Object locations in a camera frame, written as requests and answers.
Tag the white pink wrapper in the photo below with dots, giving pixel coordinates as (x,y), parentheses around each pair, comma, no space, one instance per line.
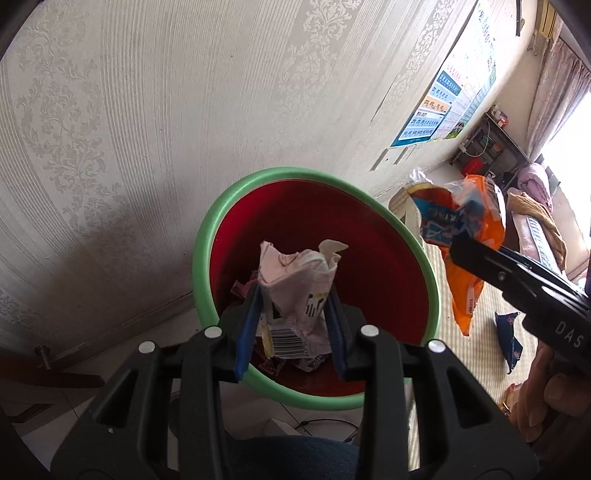
(295,286)

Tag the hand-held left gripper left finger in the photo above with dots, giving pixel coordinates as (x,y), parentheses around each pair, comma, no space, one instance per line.
(247,332)

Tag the person's leg in jeans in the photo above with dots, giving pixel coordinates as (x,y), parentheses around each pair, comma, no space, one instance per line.
(295,461)

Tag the dark wooden furniture piece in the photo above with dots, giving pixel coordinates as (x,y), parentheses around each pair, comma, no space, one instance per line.
(46,378)

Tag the wall air conditioner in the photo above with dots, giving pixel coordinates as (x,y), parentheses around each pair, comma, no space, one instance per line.
(549,23)

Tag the brown blanket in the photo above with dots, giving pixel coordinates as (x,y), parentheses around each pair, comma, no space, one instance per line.
(547,221)

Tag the blue wall poster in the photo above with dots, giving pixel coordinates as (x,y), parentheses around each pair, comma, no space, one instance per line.
(429,115)

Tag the blue patterned wrapper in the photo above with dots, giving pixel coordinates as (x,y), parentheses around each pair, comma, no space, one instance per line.
(510,346)

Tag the person's right hand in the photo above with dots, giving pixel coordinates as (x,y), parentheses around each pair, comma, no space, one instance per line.
(540,397)

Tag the pale patterned curtain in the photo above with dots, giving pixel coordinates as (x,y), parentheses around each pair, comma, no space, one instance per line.
(554,92)

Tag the white wall socket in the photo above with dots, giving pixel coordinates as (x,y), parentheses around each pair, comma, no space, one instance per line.
(379,164)
(402,155)

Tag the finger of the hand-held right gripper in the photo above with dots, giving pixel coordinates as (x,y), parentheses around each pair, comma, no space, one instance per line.
(489,265)

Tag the pink blanket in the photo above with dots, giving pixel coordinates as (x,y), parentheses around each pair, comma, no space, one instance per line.
(535,177)

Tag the orange plastic wrapper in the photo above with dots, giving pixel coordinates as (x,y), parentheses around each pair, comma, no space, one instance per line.
(466,290)

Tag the white chart wall poster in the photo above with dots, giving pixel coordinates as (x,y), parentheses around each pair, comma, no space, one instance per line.
(475,69)

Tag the dark metal shelf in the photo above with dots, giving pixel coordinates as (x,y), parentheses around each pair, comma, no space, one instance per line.
(498,138)

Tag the red bin with green rim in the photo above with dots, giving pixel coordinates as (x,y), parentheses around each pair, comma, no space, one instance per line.
(378,240)

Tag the red box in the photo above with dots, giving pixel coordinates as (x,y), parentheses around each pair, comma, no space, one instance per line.
(472,167)

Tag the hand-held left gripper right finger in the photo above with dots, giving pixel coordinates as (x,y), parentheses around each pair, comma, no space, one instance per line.
(334,337)

